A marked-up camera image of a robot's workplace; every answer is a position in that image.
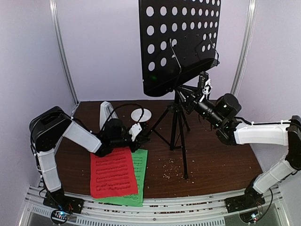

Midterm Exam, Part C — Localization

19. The green sheet booklet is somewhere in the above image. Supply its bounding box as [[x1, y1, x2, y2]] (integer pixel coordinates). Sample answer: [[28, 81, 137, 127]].
[[94, 149, 148, 207]]

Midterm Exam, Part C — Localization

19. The white metronome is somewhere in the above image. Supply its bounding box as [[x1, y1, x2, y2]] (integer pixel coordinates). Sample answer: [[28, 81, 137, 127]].
[[99, 101, 114, 129]]

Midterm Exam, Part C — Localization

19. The red music sheet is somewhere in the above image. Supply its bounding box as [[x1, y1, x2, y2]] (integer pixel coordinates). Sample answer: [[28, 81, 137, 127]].
[[90, 147, 138, 199]]

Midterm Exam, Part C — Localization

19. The black music stand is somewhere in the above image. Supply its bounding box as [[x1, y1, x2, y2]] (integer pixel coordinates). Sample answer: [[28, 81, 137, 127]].
[[138, 0, 223, 181]]

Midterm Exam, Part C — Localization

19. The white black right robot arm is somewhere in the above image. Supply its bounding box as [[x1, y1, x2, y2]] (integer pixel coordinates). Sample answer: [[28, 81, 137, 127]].
[[176, 85, 301, 213]]

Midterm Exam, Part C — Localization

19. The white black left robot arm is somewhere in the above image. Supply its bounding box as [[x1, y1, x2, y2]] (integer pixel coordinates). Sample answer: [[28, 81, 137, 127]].
[[29, 106, 149, 214]]

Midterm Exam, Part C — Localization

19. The white orange bowl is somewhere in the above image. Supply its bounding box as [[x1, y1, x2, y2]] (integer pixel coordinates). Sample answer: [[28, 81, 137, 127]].
[[131, 108, 152, 123]]

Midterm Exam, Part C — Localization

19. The left round circuit board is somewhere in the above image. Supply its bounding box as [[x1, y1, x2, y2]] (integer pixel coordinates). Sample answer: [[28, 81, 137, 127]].
[[50, 210, 70, 225]]

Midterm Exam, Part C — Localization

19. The round circuit board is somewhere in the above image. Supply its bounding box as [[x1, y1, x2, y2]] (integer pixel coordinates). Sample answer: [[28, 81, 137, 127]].
[[50, 210, 70, 225], [239, 209, 265, 225]]

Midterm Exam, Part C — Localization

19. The right round circuit board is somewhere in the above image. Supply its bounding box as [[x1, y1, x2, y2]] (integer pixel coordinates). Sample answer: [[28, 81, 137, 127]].
[[239, 209, 265, 225]]

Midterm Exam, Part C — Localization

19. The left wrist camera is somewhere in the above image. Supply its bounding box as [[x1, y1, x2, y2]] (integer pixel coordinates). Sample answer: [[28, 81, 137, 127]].
[[128, 123, 148, 142]]

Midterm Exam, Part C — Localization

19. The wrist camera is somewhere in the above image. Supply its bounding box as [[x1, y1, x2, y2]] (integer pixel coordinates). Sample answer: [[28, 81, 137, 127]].
[[128, 123, 148, 142], [198, 72, 212, 102]]

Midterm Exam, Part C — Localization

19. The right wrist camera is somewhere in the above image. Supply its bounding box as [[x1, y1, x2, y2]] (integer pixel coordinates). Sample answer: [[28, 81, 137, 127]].
[[198, 72, 212, 102]]

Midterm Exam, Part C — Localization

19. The black braided left cable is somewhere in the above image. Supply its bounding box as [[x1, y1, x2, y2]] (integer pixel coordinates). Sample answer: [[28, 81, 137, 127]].
[[103, 103, 145, 132]]

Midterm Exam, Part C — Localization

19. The right aluminium frame post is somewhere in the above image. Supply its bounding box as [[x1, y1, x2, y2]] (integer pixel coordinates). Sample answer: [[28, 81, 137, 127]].
[[230, 0, 257, 98]]

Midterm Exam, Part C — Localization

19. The aluminium frame post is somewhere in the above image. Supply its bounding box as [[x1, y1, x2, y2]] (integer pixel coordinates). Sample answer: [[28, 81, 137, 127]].
[[230, 0, 257, 98], [49, 0, 79, 105]]

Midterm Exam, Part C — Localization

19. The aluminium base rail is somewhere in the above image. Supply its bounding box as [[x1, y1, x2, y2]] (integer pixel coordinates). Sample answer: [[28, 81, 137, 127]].
[[17, 186, 292, 226]]

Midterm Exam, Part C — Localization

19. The left aluminium frame post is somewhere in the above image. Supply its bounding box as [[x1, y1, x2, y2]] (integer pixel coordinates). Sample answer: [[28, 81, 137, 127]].
[[49, 0, 79, 105]]

